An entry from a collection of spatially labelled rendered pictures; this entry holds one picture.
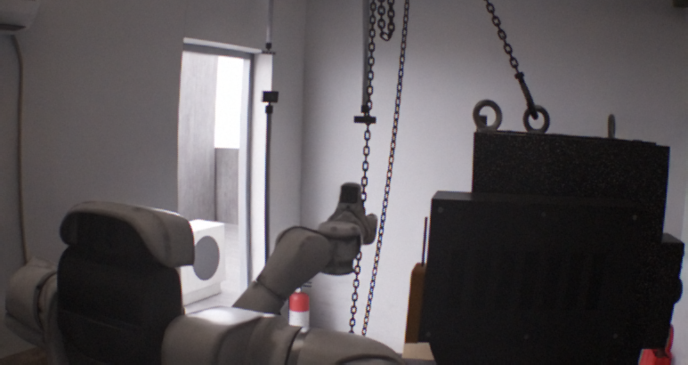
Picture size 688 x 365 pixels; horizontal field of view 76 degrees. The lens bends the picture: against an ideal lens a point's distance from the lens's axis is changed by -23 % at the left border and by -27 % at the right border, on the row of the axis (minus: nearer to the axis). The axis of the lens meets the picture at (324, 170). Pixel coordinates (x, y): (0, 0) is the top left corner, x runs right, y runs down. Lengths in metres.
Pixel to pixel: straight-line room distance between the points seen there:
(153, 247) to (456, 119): 3.24
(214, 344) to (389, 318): 3.54
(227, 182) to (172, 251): 8.40
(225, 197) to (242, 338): 8.46
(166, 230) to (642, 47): 3.35
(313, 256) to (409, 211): 2.86
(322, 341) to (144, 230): 0.17
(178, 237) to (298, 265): 0.43
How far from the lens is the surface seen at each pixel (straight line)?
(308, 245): 0.87
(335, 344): 0.47
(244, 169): 3.68
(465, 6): 3.67
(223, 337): 0.43
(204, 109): 8.59
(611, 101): 3.52
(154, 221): 0.45
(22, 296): 0.66
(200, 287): 5.07
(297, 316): 3.91
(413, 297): 1.09
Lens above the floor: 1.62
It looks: 5 degrees down
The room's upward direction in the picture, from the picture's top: 1 degrees clockwise
